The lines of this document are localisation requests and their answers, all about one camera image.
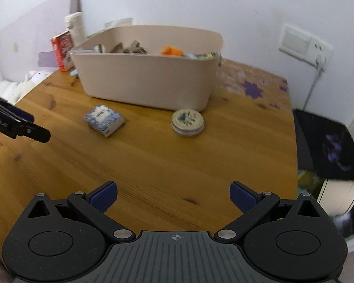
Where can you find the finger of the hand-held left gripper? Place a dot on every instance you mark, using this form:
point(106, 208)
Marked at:
point(22, 112)
point(35, 132)

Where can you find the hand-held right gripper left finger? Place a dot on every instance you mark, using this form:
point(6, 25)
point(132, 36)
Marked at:
point(103, 196)

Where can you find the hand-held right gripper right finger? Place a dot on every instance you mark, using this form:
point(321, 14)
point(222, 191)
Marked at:
point(243, 197)

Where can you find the small blue patterned box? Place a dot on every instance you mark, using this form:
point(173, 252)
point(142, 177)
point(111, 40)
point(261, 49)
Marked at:
point(103, 119)

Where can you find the beige plastic storage bin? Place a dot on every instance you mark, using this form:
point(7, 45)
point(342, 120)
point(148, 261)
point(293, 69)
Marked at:
point(141, 79)

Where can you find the beige hair claw clip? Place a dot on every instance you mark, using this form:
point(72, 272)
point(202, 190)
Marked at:
point(134, 47)

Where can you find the orange bottle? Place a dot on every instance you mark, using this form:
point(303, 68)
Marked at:
point(171, 50)

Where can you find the white bedding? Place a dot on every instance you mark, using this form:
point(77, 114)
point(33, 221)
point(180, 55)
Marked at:
point(6, 90)

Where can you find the blue hairbrush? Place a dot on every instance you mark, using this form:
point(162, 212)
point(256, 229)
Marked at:
point(74, 73)

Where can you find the wooden desk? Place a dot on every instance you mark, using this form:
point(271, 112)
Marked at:
point(165, 159)

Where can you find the red carton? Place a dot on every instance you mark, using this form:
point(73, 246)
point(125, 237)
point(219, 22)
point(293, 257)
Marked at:
point(62, 50)

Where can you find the pink headboard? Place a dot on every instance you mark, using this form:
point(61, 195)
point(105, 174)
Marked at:
point(26, 35)

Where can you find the round floral tin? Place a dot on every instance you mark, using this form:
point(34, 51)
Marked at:
point(187, 122)

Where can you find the white round bin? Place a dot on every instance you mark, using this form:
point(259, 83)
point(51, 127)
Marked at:
point(339, 194)

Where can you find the white thermos bottle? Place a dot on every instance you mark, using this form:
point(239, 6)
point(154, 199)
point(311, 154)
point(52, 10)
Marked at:
point(75, 29)

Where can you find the purple floral table mat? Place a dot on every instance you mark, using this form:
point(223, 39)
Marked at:
point(252, 90)

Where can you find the white wall switch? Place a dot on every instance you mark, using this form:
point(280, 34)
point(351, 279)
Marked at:
point(293, 41)

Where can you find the white wall socket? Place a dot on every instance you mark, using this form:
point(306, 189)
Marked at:
point(320, 50)

